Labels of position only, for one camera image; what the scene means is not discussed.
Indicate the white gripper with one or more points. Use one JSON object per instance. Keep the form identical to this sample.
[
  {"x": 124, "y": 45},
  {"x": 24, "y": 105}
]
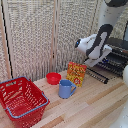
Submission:
[{"x": 96, "y": 59}]

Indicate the white black Franka robot arm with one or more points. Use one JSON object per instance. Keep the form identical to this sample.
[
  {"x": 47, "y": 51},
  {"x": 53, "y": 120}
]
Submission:
[{"x": 100, "y": 36}]

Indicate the black oven door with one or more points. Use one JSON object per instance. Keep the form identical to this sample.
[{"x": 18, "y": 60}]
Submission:
[{"x": 97, "y": 76}]

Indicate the black silver toaster oven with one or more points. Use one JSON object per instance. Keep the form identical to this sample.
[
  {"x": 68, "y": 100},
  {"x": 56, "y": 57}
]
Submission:
[{"x": 119, "y": 45}]

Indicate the orange yellow food box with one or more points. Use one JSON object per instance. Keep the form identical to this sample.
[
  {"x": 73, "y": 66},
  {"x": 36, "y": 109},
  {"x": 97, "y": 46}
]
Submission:
[{"x": 76, "y": 74}]

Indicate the blue mug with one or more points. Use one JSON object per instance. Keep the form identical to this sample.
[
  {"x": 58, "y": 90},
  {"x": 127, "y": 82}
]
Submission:
[{"x": 65, "y": 89}]

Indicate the red bowl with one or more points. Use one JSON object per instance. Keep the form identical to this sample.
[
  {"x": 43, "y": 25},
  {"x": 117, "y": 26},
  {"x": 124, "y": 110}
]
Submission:
[{"x": 53, "y": 78}]

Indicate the woven folding screen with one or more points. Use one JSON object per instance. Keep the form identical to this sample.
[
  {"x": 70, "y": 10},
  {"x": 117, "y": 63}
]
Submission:
[{"x": 28, "y": 36}]

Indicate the red plastic shopping basket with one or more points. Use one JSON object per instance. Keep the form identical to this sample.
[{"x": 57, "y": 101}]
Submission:
[{"x": 20, "y": 100}]

